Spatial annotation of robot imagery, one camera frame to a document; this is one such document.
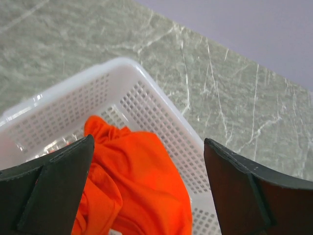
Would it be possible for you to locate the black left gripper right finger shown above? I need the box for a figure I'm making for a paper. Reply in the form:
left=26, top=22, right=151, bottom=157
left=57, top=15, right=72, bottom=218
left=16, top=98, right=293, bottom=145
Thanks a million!
left=204, top=138, right=313, bottom=235

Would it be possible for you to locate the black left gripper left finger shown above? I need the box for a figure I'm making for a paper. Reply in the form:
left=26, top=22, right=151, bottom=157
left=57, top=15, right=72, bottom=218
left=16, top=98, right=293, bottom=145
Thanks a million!
left=0, top=135, right=94, bottom=235

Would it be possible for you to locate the orange t-shirt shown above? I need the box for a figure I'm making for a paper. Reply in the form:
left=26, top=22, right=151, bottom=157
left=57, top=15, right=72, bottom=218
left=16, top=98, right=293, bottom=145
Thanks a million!
left=72, top=116, right=192, bottom=235

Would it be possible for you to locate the white perforated plastic basket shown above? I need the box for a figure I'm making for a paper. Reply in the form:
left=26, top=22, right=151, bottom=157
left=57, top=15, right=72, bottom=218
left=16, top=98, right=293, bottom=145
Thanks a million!
left=0, top=58, right=221, bottom=235

